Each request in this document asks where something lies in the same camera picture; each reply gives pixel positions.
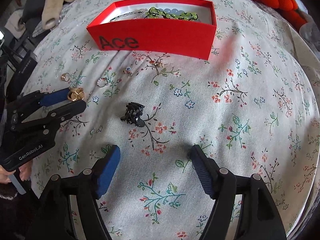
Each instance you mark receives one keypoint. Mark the floral bed quilt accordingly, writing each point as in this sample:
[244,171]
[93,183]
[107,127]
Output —
[253,107]

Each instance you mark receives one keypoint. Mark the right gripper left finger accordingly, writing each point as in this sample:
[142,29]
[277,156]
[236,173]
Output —
[55,214]

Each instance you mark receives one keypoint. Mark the small flower earring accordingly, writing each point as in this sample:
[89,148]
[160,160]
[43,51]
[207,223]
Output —
[128,71]

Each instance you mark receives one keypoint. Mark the person's left hand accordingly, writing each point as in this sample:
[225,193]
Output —
[25,173]

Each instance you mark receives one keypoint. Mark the small gold star earring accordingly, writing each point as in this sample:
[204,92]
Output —
[156,64]

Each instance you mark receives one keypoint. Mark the red Ace box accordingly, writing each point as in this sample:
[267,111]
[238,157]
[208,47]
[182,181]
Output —
[182,27]

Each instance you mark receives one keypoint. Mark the orange pumpkin plush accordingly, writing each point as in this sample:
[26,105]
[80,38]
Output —
[288,9]

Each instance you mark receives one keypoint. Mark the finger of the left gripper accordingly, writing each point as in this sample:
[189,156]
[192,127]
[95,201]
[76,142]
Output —
[49,99]
[63,113]

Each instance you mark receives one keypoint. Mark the black hair claw clip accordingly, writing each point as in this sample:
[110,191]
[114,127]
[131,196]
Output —
[133,113]

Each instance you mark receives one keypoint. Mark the grey crumpled cloth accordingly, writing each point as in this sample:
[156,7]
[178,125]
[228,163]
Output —
[306,32]

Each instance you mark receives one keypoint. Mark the black device with label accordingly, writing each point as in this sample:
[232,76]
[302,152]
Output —
[21,76]

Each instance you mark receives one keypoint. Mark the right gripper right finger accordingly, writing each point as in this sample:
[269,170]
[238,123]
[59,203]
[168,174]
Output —
[259,217]

